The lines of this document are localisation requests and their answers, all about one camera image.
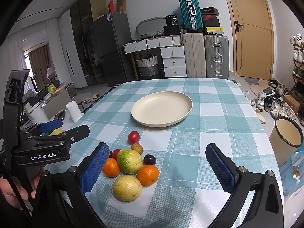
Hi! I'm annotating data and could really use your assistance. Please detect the orange tangerine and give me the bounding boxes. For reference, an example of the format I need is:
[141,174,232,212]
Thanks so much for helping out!
[137,165,159,186]
[103,158,121,178]

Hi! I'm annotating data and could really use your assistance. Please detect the yellow wrinkled passion fruit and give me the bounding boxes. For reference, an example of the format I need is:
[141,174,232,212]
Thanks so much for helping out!
[113,176,142,202]

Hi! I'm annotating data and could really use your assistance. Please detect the green yellow passion fruit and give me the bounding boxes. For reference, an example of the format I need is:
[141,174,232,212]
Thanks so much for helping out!
[117,149,143,174]

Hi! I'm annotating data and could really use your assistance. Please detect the person's left hand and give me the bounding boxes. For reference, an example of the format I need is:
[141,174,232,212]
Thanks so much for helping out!
[0,167,46,211]

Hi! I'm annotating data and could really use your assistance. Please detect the white paper roll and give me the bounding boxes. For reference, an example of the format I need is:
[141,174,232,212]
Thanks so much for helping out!
[65,101,83,123]

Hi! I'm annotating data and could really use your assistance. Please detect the red cherry tomato near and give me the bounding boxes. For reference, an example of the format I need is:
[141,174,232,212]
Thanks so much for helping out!
[111,149,121,161]

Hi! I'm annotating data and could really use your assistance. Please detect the red cherry tomato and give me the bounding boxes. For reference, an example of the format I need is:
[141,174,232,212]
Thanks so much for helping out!
[128,131,140,144]
[111,149,121,161]

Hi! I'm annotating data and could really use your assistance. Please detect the teal checked tablecloth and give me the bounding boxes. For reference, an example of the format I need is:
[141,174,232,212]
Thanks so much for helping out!
[48,78,280,227]

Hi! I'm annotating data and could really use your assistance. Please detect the brown longan far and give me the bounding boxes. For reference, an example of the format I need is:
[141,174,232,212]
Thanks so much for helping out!
[131,143,143,154]

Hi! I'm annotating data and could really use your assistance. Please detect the red cherry tomato far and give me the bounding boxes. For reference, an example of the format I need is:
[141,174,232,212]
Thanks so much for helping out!
[128,131,140,144]

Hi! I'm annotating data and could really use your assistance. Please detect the dark purple plum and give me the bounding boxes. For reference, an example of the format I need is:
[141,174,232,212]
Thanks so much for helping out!
[143,154,157,165]

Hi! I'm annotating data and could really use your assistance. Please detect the cream bin black rim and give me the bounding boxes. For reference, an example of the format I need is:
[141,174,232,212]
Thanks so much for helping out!
[269,116,303,167]

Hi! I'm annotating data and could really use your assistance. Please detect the cream round plate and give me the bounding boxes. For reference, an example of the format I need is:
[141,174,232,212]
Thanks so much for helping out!
[131,91,193,128]

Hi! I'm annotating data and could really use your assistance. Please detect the black refrigerator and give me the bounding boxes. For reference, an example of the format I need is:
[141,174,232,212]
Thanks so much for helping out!
[91,12,135,86]

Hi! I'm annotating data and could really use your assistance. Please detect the woven laundry basket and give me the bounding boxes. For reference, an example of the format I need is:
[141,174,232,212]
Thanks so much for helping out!
[136,54,160,77]

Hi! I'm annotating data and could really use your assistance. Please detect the dark tall cabinet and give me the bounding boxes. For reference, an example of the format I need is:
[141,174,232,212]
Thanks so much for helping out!
[70,0,108,86]

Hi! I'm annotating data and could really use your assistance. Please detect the silver aluminium suitcase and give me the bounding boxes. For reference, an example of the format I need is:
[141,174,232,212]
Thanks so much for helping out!
[204,35,229,79]

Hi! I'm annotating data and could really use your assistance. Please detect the beige hard suitcase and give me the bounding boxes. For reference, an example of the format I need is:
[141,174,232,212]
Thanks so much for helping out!
[182,33,206,78]

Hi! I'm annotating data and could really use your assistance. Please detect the white drawer desk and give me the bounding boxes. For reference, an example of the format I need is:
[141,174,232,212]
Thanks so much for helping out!
[123,35,187,79]

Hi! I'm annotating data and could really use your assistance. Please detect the wooden shoe rack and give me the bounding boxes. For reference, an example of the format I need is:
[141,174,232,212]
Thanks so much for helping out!
[290,33,303,86]

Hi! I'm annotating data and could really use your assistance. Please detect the stacked shoe boxes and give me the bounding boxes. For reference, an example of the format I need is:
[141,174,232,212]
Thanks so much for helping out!
[200,7,224,35]

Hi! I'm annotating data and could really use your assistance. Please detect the wooden door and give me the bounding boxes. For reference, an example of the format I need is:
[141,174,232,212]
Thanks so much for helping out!
[227,0,274,80]

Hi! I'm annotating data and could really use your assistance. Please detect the teal suitcase on top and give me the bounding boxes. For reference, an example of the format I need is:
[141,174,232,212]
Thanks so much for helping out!
[179,0,203,31]

